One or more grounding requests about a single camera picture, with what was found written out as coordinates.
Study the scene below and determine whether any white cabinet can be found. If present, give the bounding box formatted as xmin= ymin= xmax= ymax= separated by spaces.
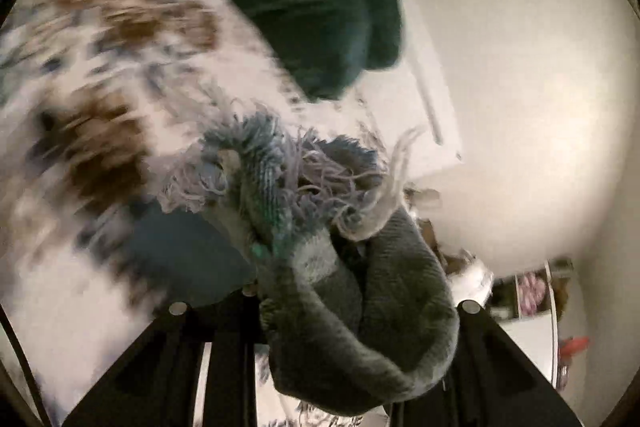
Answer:
xmin=487 ymin=259 xmax=576 ymax=390

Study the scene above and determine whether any dark green cloth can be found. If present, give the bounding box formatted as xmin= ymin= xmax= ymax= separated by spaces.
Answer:
xmin=167 ymin=0 xmax=405 ymax=104

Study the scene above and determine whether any red object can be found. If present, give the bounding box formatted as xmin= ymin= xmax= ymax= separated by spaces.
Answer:
xmin=560 ymin=336 xmax=591 ymax=360

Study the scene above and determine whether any grey fringed scarf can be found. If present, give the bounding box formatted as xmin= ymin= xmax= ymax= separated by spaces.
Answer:
xmin=159 ymin=112 xmax=461 ymax=417

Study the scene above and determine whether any floral printed bed sheet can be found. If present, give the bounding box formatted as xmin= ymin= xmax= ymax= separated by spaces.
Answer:
xmin=0 ymin=0 xmax=441 ymax=427

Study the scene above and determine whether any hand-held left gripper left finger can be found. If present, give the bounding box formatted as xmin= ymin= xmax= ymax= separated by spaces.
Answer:
xmin=61 ymin=241 xmax=273 ymax=427

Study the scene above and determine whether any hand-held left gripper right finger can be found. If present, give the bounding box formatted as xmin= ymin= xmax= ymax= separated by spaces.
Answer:
xmin=387 ymin=300 xmax=585 ymax=427

